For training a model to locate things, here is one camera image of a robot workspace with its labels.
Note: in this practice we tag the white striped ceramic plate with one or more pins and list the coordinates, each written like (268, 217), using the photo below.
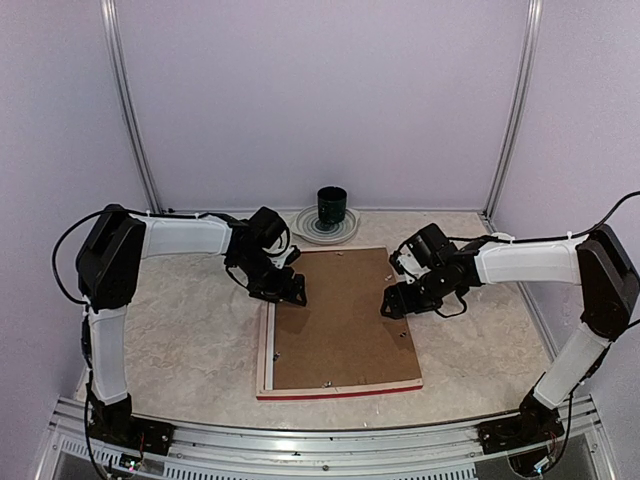
(306, 225)

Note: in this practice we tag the aluminium front rail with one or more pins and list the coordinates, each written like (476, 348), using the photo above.
(199, 451)

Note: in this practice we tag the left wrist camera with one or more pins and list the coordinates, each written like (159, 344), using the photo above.
(286, 257)

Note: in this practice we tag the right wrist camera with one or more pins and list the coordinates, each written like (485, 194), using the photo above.
(405, 264)

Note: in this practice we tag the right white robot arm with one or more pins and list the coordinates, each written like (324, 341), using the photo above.
(592, 266)

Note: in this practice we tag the dark green cup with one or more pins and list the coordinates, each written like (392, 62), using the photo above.
(331, 205)

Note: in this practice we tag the brown cardboard backing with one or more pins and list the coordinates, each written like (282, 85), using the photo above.
(340, 320)

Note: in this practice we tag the aluminium corner post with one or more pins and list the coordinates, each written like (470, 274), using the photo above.
(517, 107)
(116, 54)

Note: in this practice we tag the right aluminium corner post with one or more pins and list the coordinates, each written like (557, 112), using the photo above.
(517, 107)

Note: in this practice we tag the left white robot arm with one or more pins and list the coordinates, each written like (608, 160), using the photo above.
(108, 266)

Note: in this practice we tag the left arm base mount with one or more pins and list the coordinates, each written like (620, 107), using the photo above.
(115, 424)

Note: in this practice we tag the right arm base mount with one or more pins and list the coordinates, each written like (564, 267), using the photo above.
(533, 424)

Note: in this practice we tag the red wooden picture frame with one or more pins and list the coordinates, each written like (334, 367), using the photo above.
(265, 350)

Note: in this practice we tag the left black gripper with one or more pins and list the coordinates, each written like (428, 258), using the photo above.
(280, 290)

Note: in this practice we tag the left aluminium corner post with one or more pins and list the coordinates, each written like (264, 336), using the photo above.
(116, 54)

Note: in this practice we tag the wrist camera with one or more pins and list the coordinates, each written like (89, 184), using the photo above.
(405, 264)
(286, 257)

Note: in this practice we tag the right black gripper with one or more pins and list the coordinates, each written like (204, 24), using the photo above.
(403, 303)

